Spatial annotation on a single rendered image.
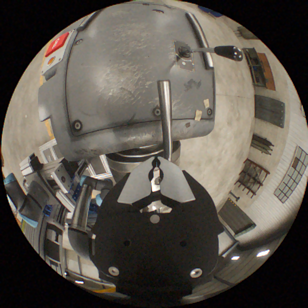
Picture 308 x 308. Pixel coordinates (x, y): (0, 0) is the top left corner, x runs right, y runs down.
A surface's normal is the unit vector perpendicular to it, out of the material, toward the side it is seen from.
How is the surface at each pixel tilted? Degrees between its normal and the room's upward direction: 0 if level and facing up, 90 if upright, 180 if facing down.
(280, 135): 90
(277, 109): 90
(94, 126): 0
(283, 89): 90
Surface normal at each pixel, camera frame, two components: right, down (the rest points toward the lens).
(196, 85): 0.32, 0.41
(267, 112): -0.92, 0.35
